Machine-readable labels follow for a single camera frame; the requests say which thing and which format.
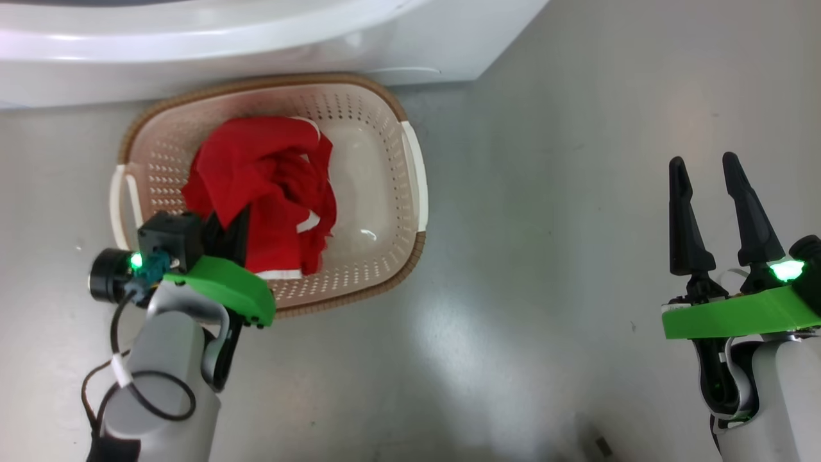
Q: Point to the white front-load washing machine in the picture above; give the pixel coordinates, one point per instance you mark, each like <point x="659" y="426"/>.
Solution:
<point x="192" y="45"/>

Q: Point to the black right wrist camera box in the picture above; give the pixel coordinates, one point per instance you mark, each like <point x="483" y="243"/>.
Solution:
<point x="809" y="269"/>

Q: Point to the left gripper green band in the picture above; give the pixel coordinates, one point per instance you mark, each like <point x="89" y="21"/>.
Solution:
<point x="231" y="289"/>

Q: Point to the cream perforated laundry basket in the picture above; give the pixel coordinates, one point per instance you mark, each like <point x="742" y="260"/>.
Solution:
<point x="372" y="192"/>

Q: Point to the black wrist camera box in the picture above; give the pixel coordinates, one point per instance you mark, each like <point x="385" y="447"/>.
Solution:
<point x="170" y="237"/>
<point x="809" y="269"/>

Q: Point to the red garment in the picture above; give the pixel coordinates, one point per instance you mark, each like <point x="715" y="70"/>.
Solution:
<point x="269" y="192"/>

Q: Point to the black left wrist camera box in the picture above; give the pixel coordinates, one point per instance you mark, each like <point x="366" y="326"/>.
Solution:
<point x="170" y="237"/>

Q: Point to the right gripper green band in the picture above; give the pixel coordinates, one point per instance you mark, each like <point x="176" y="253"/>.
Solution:
<point x="737" y="314"/>

